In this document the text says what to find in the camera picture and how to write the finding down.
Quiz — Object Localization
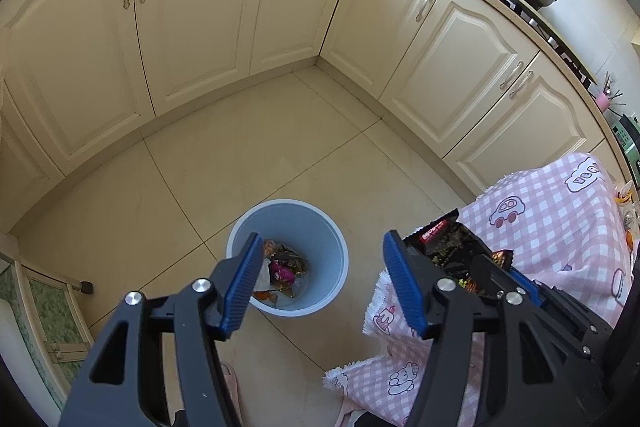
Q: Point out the green glass door cabinet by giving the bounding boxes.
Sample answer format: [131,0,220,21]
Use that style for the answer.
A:
[0,232,96,413]

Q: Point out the yellow snack wrapper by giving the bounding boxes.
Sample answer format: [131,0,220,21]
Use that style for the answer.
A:
[616,181,640,208]

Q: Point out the black gas stove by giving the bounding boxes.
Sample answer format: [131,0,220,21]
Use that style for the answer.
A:
[477,0,598,85]

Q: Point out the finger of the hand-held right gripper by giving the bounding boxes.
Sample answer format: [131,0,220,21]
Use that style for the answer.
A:
[470,253,613,360]

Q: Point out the pink slipper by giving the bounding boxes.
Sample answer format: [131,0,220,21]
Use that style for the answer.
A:
[220,359,246,427]

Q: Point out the pink wrapper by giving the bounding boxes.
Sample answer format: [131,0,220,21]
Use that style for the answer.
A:
[270,259,297,285]

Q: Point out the white wrapper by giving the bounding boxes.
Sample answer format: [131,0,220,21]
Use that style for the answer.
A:
[257,257,274,290]

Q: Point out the gold snack wrapper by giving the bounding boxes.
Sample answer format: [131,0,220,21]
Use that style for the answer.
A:
[272,244,308,275]

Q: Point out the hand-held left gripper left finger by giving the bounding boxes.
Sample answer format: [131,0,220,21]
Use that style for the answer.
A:
[59,232,265,427]

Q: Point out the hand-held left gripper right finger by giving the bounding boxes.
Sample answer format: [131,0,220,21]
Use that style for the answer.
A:
[382,229,608,427]

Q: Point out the cream lower kitchen cabinets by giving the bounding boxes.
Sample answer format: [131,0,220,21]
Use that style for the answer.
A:
[0,0,631,218]

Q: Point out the green electric cooker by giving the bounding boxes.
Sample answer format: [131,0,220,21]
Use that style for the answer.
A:
[607,112,640,188]

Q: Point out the light blue plastic bin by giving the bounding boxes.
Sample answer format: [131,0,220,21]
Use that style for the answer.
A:
[226,199,349,318]

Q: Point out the black snack packet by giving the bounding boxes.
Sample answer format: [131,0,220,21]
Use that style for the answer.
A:
[402,208,516,298]

